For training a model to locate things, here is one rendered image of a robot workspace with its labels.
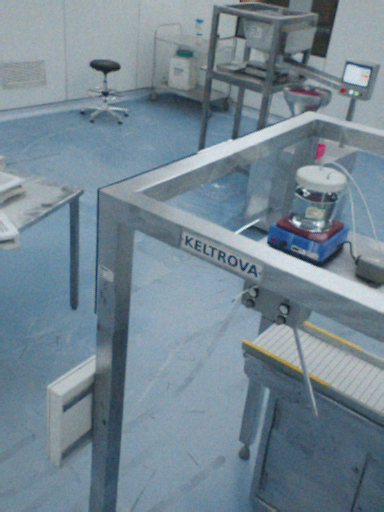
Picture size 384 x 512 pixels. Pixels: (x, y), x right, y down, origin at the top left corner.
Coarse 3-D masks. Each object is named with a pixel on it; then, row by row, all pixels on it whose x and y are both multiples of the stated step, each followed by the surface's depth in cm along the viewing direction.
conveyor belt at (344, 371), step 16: (272, 336) 227; (288, 336) 229; (304, 336) 230; (272, 352) 219; (288, 352) 220; (304, 352) 221; (320, 352) 222; (336, 352) 223; (320, 368) 214; (336, 368) 215; (352, 368) 216; (368, 368) 217; (336, 384) 208; (352, 384) 209; (368, 384) 210; (368, 400) 203
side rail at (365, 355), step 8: (304, 328) 232; (312, 328) 229; (320, 336) 228; (328, 336) 226; (336, 344) 225; (344, 344) 223; (352, 352) 222; (360, 352) 220; (368, 352) 219; (368, 360) 220; (376, 360) 218
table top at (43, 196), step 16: (16, 176) 339; (32, 176) 342; (32, 192) 323; (48, 192) 325; (64, 192) 328; (80, 192) 332; (0, 208) 303; (16, 208) 305; (32, 208) 307; (48, 208) 309; (16, 224) 290; (32, 224) 297
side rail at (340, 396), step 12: (252, 348) 215; (264, 360) 213; (276, 360) 210; (288, 372) 208; (300, 372) 205; (312, 384) 204; (336, 396) 200; (348, 396) 198; (360, 408) 196; (372, 408) 194
